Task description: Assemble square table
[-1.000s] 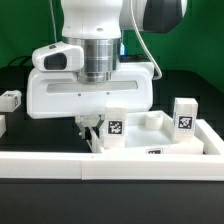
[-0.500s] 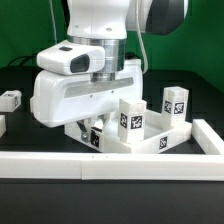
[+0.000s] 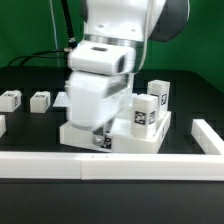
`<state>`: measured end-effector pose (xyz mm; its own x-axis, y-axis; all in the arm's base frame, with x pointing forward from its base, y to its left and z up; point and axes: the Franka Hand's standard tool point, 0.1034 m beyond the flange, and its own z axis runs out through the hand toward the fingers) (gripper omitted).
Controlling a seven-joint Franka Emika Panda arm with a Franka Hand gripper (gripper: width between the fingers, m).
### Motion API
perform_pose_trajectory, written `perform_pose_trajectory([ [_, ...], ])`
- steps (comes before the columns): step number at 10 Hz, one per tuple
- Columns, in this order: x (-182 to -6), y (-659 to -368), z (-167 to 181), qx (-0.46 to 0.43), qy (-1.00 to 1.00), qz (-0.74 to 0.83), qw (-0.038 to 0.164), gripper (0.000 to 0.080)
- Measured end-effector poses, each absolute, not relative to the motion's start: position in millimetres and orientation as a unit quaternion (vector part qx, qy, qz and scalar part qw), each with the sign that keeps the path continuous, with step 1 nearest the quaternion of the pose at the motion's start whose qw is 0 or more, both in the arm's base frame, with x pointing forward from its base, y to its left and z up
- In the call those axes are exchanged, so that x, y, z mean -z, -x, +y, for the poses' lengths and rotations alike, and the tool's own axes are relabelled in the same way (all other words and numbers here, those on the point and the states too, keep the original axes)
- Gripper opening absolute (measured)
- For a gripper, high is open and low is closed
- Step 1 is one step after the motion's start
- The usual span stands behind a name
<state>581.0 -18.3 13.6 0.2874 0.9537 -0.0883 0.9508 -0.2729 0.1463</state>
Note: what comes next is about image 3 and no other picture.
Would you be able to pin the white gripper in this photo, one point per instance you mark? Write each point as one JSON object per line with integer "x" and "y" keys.
{"x": 99, "y": 86}

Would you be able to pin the white square table top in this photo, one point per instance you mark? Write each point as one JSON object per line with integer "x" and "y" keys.
{"x": 119, "y": 140}

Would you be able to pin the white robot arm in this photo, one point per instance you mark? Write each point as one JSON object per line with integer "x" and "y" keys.
{"x": 132, "y": 23}

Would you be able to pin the white sheet with tags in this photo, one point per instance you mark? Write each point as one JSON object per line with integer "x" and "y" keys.
{"x": 61, "y": 100}

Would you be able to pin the white L-shaped obstacle fence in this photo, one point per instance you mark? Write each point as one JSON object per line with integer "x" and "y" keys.
{"x": 98, "y": 166}

